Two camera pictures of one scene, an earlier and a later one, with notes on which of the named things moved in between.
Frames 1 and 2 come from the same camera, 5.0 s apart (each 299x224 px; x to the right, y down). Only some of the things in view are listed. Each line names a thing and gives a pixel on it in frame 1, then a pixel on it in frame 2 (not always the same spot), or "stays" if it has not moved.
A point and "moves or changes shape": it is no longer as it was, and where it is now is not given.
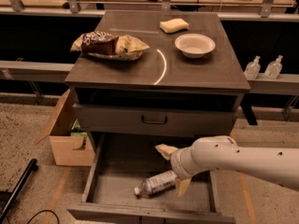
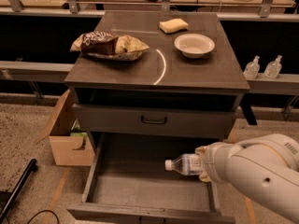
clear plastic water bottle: [156, 185] moves or changes shape
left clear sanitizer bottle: [252, 68] stays
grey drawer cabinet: [189, 85] stays
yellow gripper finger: [183, 186] -> [205, 176]
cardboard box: [68, 149] stays
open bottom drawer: [121, 161] stays
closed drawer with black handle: [157, 119] stays
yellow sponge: [174, 24] stays
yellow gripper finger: [165, 150] -> [202, 151]
